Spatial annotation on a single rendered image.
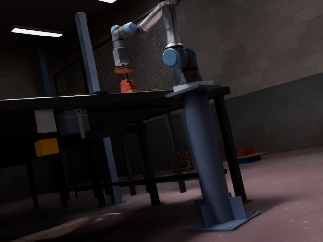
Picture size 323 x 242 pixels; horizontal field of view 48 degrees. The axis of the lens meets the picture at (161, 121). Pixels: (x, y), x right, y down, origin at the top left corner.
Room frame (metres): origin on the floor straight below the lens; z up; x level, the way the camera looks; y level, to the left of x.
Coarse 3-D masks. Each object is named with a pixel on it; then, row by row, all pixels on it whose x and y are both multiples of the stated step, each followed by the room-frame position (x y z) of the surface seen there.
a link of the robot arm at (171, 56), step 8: (160, 0) 2.15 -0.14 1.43; (168, 0) 2.13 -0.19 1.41; (176, 0) 2.17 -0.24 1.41; (168, 8) 2.14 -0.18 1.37; (168, 16) 2.15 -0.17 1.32; (168, 24) 2.15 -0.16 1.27; (176, 24) 2.17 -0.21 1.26; (168, 32) 2.16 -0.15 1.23; (176, 32) 2.17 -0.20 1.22; (168, 40) 2.17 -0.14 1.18; (176, 40) 2.17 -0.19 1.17; (168, 48) 2.16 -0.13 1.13; (176, 48) 2.15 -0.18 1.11; (168, 56) 2.16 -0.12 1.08; (176, 56) 2.13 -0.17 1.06; (184, 56) 2.19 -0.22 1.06; (168, 64) 2.18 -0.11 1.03; (176, 64) 2.16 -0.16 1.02; (184, 64) 2.21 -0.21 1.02
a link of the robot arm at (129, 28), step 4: (128, 24) 2.35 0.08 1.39; (132, 24) 2.37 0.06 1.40; (120, 28) 2.40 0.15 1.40; (124, 28) 2.37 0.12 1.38; (128, 28) 2.36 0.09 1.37; (132, 28) 2.37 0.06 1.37; (136, 28) 2.40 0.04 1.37; (120, 32) 2.40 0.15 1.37; (124, 32) 2.39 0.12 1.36; (128, 32) 2.38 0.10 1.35; (132, 32) 2.38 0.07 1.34; (136, 32) 2.43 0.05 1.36; (124, 36) 2.43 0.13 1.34
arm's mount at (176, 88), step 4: (184, 84) 2.26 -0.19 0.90; (188, 84) 2.23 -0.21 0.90; (192, 84) 2.22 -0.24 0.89; (196, 84) 2.20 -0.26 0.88; (200, 84) 2.22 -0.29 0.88; (204, 84) 2.25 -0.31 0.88; (208, 84) 2.29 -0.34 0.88; (212, 84) 2.33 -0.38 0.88; (176, 88) 2.30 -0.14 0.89; (180, 88) 2.28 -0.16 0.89; (184, 88) 2.26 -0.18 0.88
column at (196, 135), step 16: (176, 96) 2.33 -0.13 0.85; (192, 96) 2.25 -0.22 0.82; (192, 112) 2.26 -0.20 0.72; (208, 112) 2.27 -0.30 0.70; (192, 128) 2.27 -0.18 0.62; (208, 128) 2.26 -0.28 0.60; (192, 144) 2.30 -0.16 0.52; (208, 144) 2.25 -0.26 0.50; (208, 160) 2.25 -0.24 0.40; (208, 176) 2.25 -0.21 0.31; (224, 176) 2.30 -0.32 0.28; (208, 192) 2.26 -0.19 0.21; (224, 192) 2.26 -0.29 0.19; (208, 208) 2.24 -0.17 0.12; (224, 208) 2.25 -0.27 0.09; (240, 208) 2.23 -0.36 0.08; (192, 224) 2.38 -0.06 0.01; (208, 224) 2.22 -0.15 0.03; (224, 224) 2.20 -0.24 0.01; (240, 224) 2.14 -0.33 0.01
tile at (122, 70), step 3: (117, 69) 2.41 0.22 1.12; (120, 69) 2.41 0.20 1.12; (123, 69) 2.42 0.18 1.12; (126, 69) 2.44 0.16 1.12; (129, 69) 2.45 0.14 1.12; (132, 69) 2.47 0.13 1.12; (114, 72) 2.48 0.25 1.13; (117, 72) 2.47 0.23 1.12; (120, 72) 2.48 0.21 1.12; (123, 72) 2.50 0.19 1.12; (126, 72) 2.52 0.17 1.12; (129, 72) 2.53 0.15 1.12
